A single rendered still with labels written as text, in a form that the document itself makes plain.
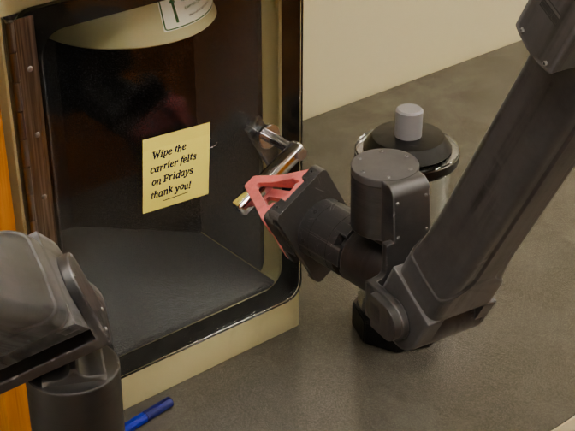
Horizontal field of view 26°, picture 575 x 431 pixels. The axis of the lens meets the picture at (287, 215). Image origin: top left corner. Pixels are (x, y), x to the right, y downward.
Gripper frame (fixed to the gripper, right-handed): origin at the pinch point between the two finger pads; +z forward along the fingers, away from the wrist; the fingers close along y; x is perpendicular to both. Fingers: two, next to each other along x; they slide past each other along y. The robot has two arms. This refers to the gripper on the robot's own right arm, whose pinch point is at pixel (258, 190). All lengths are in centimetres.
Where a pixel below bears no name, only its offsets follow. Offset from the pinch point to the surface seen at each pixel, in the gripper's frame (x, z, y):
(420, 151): -15.0, -4.9, -7.8
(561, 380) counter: -10.3, -19.5, -32.6
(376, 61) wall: -45, 49, -47
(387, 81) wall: -45, 49, -52
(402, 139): -15.3, -2.0, -7.7
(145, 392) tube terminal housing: 20.3, 5.8, -14.3
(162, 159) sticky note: 4.8, 4.4, 7.6
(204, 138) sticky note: 0.3, 4.3, 5.7
